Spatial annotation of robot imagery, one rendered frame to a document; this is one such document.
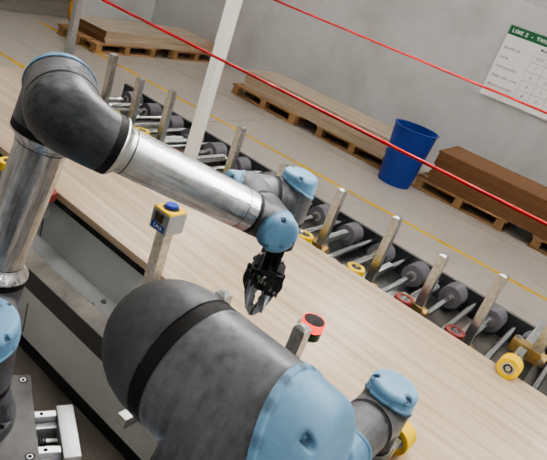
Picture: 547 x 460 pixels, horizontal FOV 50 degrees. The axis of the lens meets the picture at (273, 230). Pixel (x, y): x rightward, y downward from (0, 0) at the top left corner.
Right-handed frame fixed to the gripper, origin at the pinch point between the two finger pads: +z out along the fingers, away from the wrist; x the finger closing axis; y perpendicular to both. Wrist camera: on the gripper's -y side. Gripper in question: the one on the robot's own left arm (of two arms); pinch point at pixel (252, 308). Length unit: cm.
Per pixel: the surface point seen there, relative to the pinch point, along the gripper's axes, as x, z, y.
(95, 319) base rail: -45, 51, -44
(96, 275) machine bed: -56, 55, -75
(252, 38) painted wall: -104, 65, -891
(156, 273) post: -28.2, 19.8, -33.2
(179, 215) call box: -26.3, -0.3, -33.1
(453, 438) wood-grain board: 67, 31, -19
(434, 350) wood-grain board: 69, 32, -63
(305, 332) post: 14.3, 5.1, -5.2
